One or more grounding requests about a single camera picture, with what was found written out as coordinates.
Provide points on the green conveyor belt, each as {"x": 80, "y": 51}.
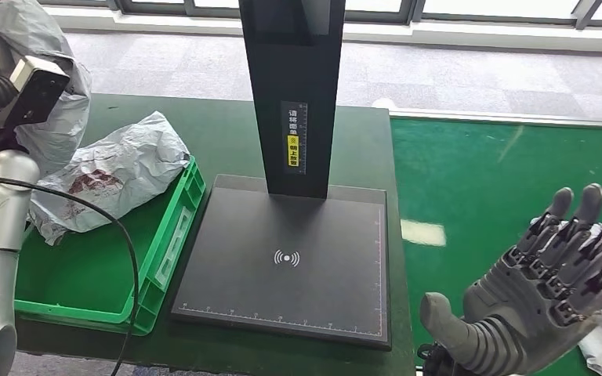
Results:
{"x": 488, "y": 171}

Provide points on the yellow and black label sticker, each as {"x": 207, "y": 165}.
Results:
{"x": 294, "y": 150}

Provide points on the dark window frame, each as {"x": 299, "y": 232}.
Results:
{"x": 415, "y": 10}

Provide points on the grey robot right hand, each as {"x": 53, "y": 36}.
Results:
{"x": 514, "y": 322}

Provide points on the white conveyor end cap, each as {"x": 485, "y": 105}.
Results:
{"x": 383, "y": 104}

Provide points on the grey plastic parcel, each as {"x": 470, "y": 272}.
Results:
{"x": 57, "y": 119}

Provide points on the black inbound scanner machine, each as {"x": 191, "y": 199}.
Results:
{"x": 290, "y": 233}

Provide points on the green plastic crate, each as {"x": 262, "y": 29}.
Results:
{"x": 98, "y": 259}

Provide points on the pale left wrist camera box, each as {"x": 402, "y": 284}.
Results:
{"x": 39, "y": 88}

